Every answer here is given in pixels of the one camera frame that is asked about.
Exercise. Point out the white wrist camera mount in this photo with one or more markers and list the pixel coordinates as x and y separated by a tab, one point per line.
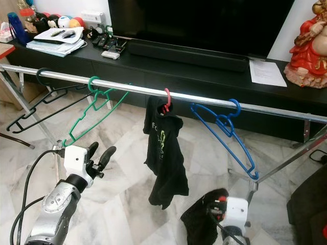
235	212
76	161

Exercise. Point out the red plastic hanger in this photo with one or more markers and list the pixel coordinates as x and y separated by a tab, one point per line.
168	98

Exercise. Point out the red figurine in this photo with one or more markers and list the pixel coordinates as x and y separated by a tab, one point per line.
306	51

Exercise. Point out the light wood cabinet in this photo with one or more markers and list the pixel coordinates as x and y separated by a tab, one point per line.
10	94

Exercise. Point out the orange round toy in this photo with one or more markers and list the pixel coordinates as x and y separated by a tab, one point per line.
76	21

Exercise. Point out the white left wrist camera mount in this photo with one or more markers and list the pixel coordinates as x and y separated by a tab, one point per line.
76	161

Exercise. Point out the black flat television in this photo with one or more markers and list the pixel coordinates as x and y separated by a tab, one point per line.
199	25

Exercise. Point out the black t-shirt green print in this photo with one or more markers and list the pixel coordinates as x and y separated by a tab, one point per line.
166	163

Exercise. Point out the white and blue round toy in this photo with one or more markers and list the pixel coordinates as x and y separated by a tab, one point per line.
64	21

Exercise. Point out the green and white gadget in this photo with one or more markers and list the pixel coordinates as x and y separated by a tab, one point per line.
107	29

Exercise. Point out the dark brown sofa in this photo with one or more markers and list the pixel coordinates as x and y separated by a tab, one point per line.
309	204

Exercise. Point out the black garment red trim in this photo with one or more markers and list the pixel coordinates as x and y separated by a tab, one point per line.
199	224

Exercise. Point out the pink tissue pack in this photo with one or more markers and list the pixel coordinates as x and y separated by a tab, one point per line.
5	31

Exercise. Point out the black soundbar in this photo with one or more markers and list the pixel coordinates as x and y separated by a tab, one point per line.
184	53

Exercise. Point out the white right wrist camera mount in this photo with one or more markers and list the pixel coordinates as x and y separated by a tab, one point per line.
235	212

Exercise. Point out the stack of papers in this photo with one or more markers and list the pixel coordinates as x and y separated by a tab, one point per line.
56	48

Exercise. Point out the white paper sheet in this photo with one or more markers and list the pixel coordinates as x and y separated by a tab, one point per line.
266	72

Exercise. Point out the blue plastic hanger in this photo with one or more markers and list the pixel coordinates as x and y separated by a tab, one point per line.
241	151

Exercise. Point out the silver metal clothes rack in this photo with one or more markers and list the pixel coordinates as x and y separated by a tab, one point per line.
133	88

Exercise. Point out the green plastic hanger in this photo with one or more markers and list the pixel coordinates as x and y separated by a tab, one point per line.
97	118

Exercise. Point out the black round plush toy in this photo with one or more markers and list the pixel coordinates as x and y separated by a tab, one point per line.
41	21
53	20

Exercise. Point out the black television console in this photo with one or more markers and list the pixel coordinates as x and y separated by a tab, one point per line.
204	81

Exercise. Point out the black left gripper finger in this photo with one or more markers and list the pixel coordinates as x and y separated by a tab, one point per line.
92	149
107	154

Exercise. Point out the red lid jar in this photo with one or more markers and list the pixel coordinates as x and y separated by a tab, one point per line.
26	13

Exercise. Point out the white power socket box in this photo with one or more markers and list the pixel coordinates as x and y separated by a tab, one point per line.
93	19

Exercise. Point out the blue bottle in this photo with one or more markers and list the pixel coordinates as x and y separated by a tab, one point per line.
16	28

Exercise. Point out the small white box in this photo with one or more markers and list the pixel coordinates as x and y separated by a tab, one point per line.
110	54

